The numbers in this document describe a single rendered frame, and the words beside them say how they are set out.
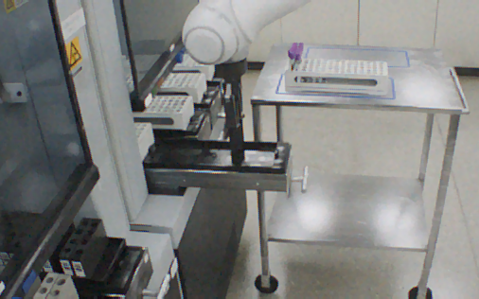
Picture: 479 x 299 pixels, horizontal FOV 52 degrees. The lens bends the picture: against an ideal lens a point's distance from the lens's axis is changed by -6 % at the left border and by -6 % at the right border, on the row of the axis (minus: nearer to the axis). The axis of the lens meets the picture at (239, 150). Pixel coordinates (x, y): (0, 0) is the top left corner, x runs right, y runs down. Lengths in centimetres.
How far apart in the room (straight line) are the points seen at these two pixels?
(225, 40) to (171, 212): 48
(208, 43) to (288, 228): 105
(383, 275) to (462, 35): 200
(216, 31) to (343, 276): 136
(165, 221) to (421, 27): 266
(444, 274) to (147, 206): 128
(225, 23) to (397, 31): 268
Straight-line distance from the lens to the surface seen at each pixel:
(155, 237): 117
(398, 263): 215
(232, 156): 127
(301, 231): 184
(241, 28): 96
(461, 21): 359
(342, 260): 214
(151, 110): 141
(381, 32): 354
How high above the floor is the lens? 149
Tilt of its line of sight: 32 degrees down
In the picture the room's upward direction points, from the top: 5 degrees counter-clockwise
